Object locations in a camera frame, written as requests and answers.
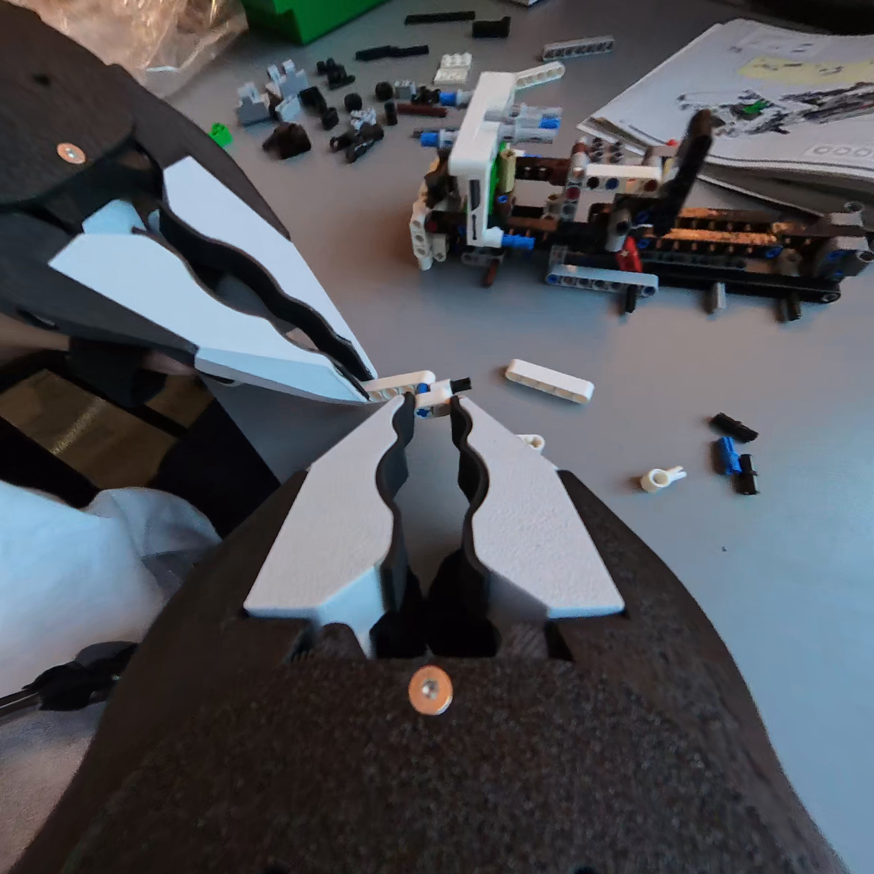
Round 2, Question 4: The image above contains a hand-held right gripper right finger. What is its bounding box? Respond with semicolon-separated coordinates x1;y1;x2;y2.
429;395;626;658

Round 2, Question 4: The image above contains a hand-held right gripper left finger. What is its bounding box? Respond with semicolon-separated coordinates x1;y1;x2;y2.
244;392;426;660

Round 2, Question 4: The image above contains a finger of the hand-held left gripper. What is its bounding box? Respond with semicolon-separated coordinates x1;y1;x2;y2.
160;156;378;383
48;199;374;407

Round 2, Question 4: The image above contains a white lego beam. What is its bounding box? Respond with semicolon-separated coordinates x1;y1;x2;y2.
504;358;595;404

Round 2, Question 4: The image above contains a small white lego pin assembly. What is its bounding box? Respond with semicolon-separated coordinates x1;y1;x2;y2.
362;369;473;419

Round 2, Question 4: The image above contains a pile of grey black lego pieces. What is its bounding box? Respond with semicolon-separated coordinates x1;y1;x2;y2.
235;58;475;165

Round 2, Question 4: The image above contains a partly built lego model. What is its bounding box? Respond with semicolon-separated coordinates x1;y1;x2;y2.
408;61;874;322

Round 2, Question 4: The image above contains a grey lego beam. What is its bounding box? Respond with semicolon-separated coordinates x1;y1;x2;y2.
542;36;615;61

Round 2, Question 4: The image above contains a lego instruction booklet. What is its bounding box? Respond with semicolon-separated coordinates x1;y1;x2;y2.
577;19;874;213

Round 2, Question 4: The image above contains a clear plastic bag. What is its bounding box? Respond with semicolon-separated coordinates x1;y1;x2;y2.
41;0;247;76

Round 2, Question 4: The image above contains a green box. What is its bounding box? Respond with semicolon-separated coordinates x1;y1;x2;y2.
240;0;390;45

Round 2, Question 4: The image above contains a black lanyard clip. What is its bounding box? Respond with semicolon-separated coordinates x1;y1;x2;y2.
0;640;139;719

